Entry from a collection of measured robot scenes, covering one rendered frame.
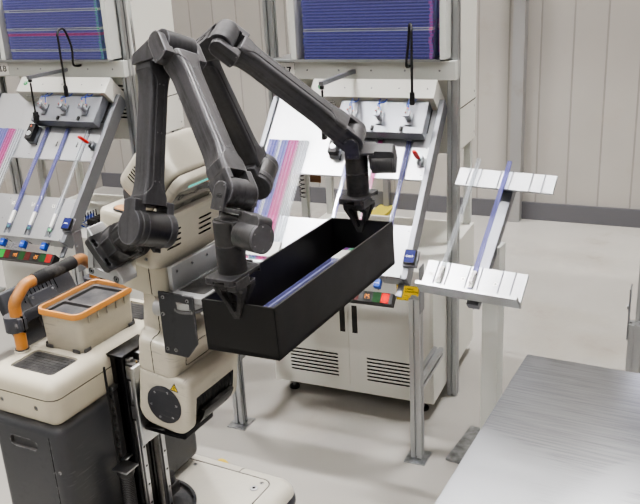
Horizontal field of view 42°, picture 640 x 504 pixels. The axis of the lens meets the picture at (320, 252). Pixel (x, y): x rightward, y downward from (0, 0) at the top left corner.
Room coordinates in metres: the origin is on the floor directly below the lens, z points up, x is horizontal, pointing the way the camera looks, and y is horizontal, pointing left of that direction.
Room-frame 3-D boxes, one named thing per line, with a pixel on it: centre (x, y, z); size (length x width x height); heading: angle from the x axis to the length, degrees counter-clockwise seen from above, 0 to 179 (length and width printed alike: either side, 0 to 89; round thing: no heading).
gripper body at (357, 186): (2.00, -0.10, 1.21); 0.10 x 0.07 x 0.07; 151
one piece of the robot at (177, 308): (1.89, 0.29, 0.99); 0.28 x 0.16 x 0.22; 151
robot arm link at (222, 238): (1.50, 0.17, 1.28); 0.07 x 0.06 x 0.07; 45
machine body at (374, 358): (3.32, -0.23, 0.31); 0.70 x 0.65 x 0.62; 65
